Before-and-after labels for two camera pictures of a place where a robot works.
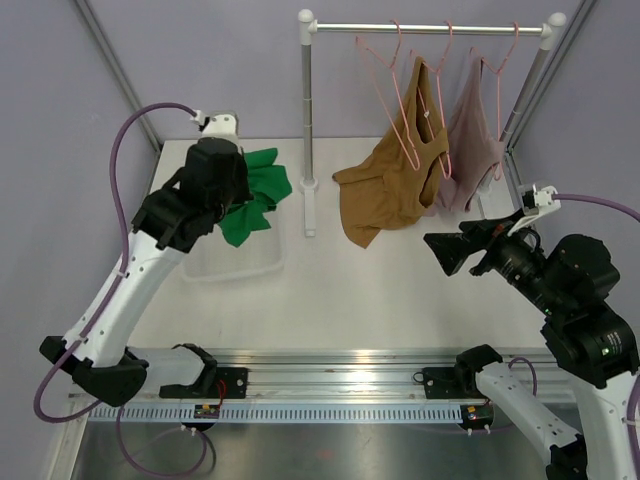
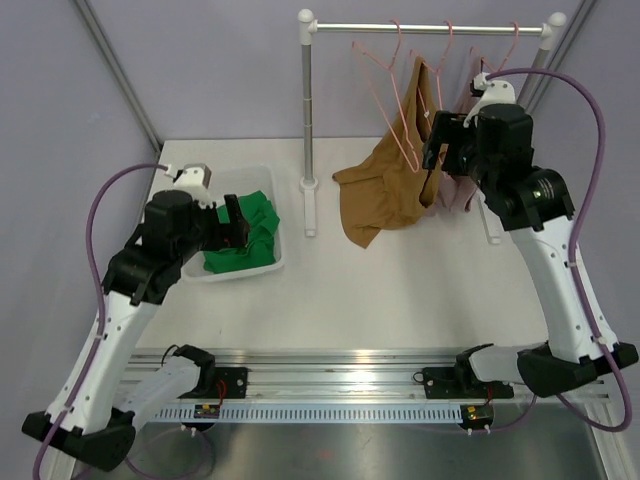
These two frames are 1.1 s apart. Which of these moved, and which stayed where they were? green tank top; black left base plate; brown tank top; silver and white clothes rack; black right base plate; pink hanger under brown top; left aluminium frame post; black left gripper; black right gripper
Moved: black right gripper; black left gripper; green tank top
Stayed: black right base plate; left aluminium frame post; pink hanger under brown top; silver and white clothes rack; black left base plate; brown tank top
